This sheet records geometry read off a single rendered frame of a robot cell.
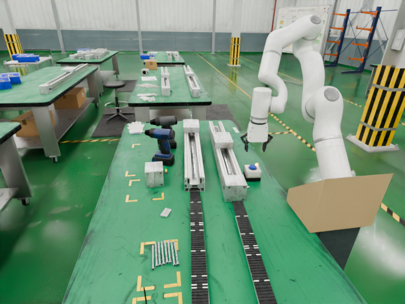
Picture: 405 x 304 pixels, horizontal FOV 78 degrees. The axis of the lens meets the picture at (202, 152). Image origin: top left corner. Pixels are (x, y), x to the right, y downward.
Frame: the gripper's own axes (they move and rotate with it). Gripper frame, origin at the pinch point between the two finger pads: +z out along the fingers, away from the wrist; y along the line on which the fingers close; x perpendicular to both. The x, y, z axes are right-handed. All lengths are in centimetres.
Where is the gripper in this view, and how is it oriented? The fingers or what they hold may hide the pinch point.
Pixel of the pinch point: (255, 149)
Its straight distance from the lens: 134.7
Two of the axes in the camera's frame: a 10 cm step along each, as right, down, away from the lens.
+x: -0.7, -4.5, 8.9
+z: -0.2, 8.9, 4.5
